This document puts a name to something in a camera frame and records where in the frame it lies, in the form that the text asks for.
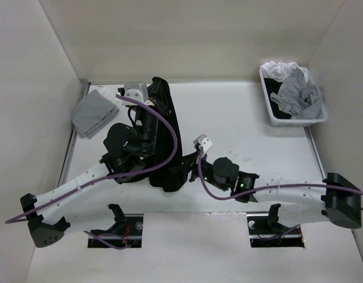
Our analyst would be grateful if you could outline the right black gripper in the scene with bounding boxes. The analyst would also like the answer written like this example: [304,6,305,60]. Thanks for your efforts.
[169,150,229,191]

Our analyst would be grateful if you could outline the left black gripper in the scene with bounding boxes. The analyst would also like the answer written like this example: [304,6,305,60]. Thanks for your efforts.
[134,80,171,156]

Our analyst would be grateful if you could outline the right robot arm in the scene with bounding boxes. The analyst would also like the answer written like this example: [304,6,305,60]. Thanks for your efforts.
[190,152,363,233]

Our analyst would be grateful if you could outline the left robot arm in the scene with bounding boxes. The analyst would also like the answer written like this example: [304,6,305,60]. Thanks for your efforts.
[20,77,179,248]

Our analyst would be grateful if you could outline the folded grey tank top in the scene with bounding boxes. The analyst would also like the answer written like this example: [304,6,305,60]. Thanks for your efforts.
[71,90,119,139]

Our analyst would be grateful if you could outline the black garment in basket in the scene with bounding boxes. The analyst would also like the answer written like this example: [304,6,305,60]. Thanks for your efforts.
[264,78,291,120]

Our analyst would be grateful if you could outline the grey garment in basket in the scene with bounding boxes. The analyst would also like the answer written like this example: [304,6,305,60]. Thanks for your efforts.
[270,69,323,120]

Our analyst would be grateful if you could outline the white garment in basket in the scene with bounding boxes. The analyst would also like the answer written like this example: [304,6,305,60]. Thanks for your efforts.
[260,61,309,82]

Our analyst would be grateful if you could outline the white laundry basket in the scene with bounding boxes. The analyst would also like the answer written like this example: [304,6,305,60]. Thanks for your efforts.
[259,67,328,127]

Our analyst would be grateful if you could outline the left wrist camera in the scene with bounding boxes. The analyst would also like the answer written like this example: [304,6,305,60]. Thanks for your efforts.
[123,82,149,103]

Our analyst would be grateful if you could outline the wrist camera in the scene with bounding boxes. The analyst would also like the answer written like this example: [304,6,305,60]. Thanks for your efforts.
[193,134,213,153]
[123,82,149,103]

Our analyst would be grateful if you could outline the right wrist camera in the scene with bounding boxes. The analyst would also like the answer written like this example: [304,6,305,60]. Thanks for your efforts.
[193,134,213,153]

